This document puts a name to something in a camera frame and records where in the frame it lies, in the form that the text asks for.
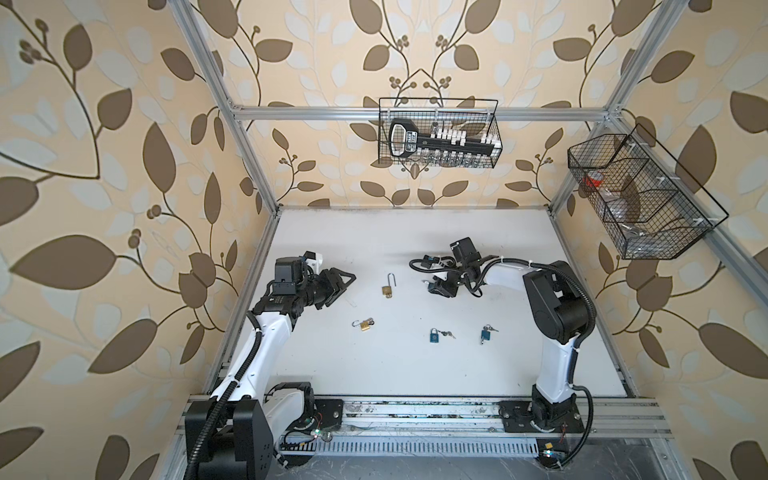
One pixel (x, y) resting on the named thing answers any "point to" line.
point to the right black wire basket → (653, 209)
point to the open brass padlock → (387, 290)
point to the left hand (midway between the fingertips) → (352, 279)
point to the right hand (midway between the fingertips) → (436, 283)
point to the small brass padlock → (364, 325)
